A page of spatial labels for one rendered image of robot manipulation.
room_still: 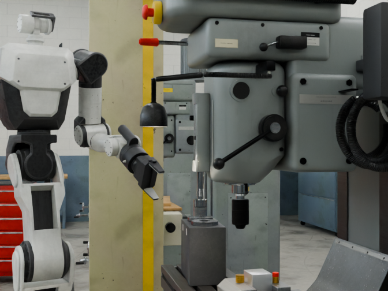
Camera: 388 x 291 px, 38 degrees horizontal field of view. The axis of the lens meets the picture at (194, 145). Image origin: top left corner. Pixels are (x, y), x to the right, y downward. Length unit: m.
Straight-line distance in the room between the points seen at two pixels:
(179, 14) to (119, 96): 1.83
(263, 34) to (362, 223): 0.63
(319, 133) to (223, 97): 0.27
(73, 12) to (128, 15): 7.47
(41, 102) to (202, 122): 0.75
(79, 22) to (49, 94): 8.65
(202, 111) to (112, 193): 1.78
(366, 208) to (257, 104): 0.46
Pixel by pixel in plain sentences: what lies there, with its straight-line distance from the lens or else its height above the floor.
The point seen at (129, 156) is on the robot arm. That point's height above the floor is 1.37.
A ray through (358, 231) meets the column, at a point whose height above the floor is 1.16.
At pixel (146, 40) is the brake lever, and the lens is 1.60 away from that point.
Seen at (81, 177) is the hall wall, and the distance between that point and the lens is 10.48.
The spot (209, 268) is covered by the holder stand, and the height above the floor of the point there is 1.02.
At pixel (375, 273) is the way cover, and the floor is 1.07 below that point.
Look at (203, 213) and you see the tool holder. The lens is 1.95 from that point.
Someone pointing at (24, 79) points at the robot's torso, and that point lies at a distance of 2.05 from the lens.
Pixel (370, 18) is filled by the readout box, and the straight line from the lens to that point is 1.35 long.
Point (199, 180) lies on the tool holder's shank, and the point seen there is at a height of 1.29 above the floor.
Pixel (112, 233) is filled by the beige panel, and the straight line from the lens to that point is 3.24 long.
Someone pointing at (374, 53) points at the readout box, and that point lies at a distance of 1.33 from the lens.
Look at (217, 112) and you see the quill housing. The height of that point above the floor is 1.50.
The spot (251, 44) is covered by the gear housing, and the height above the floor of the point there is 1.67.
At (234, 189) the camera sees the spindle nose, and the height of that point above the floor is 1.29.
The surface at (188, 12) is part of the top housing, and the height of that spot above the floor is 1.74.
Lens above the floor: 1.41
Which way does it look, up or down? level
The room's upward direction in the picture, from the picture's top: straight up
